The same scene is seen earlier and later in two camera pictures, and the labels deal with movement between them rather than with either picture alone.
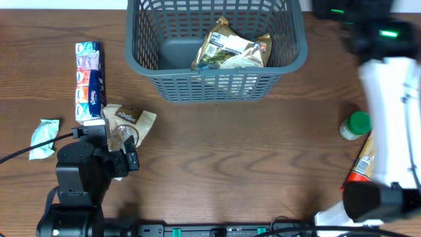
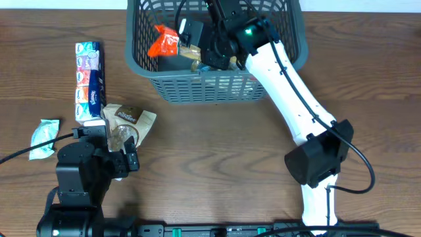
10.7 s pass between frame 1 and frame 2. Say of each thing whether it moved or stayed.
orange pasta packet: moved
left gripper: stayed
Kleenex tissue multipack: stayed
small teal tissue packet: stayed
